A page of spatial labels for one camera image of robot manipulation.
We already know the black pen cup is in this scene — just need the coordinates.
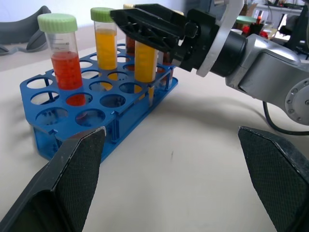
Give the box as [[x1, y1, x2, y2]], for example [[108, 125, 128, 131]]
[[250, 22, 264, 37]]

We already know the grey curved headset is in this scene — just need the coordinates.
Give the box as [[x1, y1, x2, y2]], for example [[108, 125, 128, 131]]
[[0, 5, 53, 57]]

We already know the blue test tube rack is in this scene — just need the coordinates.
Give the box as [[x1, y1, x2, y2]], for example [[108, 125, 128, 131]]
[[19, 43, 179, 163]]

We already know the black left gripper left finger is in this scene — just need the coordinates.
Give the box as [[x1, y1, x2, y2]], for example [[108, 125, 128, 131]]
[[0, 126, 107, 232]]

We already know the black office chair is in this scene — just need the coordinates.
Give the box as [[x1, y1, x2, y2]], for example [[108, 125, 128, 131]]
[[279, 6, 309, 60]]

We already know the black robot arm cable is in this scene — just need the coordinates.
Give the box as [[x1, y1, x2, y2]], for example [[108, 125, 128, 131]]
[[262, 101, 309, 135]]

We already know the yellow test tube green cap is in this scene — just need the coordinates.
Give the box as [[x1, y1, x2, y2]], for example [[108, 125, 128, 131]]
[[90, 7, 119, 82]]

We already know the dark red test tube cream cap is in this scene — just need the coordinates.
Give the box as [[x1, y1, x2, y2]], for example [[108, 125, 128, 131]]
[[122, 3, 136, 71]]

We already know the red test tube green cap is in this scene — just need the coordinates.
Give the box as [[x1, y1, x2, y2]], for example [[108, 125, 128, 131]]
[[37, 13, 87, 107]]

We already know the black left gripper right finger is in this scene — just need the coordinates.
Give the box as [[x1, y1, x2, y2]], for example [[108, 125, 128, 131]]
[[237, 126, 309, 232]]

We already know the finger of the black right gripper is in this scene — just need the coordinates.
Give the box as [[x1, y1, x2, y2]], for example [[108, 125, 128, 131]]
[[133, 3, 187, 18], [110, 8, 187, 52]]

